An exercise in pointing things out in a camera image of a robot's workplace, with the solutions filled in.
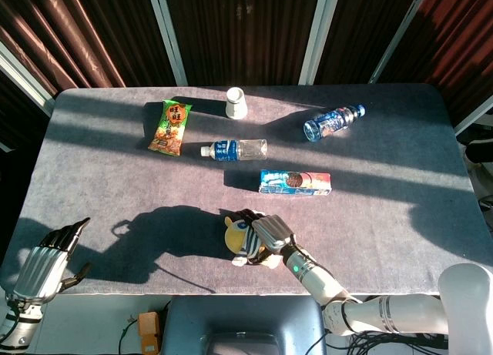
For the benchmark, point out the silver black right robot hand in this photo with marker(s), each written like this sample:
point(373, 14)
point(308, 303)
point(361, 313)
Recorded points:
point(275, 232)

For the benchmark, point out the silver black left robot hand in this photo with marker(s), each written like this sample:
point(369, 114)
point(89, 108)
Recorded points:
point(40, 268)

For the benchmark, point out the yellow striped plush toy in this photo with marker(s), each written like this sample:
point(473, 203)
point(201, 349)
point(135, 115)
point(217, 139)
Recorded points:
point(235, 239)

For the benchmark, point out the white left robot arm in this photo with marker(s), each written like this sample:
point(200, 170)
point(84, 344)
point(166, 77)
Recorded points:
point(19, 324)

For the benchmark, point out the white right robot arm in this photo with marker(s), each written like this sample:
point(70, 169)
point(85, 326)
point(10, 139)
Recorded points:
point(316, 278)

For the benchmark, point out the blue pink cookie box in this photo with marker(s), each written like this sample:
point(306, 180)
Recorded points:
point(292, 181)

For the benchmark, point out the blue-grey robot torso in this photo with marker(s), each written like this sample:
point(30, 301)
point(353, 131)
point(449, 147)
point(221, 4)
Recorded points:
point(246, 316)

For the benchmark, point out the clear water bottle blue label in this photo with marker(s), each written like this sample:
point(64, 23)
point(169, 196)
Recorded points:
point(231, 151)

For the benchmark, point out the blue-grey table cloth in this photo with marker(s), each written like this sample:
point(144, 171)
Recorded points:
point(115, 185)

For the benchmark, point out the blue drink bottle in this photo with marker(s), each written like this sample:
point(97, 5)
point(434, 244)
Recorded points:
point(331, 122)

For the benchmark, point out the orange box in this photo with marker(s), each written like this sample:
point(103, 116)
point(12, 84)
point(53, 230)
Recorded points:
point(149, 332)

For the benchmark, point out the white paper cup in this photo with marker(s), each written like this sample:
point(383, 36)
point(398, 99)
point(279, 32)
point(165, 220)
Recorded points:
point(235, 106)

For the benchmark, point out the green snack bag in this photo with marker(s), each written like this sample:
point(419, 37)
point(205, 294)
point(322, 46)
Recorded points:
point(171, 128)

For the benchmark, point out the brown curtain panel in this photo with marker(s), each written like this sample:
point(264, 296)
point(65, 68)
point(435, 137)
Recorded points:
point(242, 31)
point(458, 35)
point(77, 31)
point(358, 27)

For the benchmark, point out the black chair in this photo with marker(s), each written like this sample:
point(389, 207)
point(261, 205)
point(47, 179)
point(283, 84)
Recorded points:
point(479, 147)

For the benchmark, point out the white window frame post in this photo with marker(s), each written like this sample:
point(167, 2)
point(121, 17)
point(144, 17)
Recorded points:
point(475, 116)
point(400, 35)
point(317, 35)
point(23, 78)
point(166, 35)

